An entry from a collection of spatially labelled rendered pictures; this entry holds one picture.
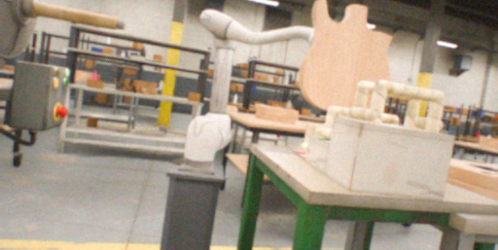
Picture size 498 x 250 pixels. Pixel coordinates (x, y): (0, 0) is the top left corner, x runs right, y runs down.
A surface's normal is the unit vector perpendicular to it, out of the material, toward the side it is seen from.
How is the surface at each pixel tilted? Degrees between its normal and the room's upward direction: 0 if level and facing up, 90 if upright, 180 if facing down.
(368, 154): 90
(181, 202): 90
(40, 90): 90
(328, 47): 91
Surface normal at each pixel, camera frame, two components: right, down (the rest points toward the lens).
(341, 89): 0.18, 0.09
